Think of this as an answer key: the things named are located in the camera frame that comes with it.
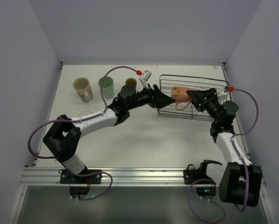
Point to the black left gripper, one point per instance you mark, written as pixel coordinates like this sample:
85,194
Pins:
152,97

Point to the light green tall cup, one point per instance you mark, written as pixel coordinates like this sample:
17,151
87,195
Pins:
107,85

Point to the beige ceramic mug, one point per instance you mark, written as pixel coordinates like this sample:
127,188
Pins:
83,89

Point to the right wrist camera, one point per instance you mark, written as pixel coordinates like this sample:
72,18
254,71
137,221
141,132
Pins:
223,96

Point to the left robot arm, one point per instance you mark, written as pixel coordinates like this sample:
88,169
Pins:
63,137

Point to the black wire dish rack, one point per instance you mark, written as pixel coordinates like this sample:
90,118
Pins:
166,82

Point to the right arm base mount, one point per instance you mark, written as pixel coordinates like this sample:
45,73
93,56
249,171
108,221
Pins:
191,174

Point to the right black controller box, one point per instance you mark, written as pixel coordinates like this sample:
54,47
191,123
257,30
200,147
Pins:
206,192

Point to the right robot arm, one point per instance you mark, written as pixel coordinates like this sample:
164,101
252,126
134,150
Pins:
240,181

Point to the left black controller box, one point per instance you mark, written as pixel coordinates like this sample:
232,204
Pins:
77,192

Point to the pink dotted mug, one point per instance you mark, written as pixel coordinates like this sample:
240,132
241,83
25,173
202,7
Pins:
179,94

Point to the clear faceted glass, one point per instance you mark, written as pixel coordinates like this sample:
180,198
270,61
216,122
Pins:
84,113

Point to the aluminium mounting rail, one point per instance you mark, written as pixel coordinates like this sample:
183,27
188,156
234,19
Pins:
122,177

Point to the black controller box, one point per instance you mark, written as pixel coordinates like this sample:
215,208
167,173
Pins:
206,192
77,192

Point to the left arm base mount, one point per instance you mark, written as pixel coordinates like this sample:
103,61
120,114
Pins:
87,176

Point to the small dark brown cup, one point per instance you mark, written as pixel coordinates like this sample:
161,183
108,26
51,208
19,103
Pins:
131,82

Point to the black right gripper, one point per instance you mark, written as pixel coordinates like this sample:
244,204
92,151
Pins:
206,100

